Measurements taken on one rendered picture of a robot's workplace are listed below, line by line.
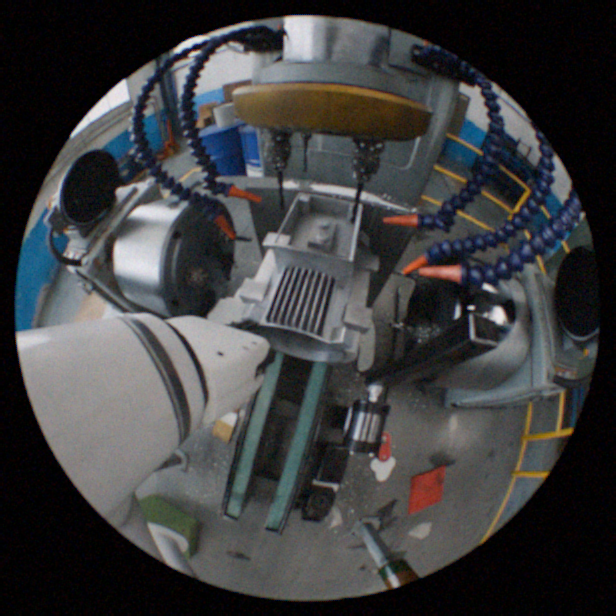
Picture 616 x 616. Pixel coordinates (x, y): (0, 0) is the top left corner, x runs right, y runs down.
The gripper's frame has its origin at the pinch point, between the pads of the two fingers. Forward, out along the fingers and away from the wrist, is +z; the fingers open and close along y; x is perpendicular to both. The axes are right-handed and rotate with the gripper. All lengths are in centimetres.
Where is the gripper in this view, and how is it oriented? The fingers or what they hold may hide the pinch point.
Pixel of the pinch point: (244, 335)
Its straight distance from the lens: 27.5
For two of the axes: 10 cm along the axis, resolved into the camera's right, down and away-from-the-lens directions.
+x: 2.3, -9.7, -0.9
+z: 1.1, -0.7, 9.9
